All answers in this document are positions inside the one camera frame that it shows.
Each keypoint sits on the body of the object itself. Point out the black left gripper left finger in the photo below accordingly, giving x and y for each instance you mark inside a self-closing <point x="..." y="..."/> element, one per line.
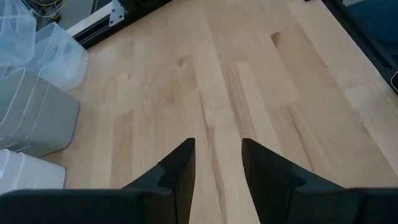
<point x="177" y="186"/>

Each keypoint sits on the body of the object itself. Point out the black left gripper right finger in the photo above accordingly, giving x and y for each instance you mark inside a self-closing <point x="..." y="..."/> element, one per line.
<point x="267" y="186"/>

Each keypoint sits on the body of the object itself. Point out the grey plastic basket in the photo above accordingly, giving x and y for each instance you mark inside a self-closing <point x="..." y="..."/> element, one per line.
<point x="46" y="124"/>

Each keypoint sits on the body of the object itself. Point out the white plastic basket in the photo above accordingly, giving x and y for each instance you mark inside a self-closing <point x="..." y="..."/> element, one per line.
<point x="31" y="174"/>

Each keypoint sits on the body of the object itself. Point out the clear plastic basket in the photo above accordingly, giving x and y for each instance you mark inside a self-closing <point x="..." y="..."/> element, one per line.
<point x="15" y="34"/>
<point x="59" y="62"/>

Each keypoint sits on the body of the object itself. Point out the silver corner bracket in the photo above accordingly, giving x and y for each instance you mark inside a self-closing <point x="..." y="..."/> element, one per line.
<point x="117" y="12"/>

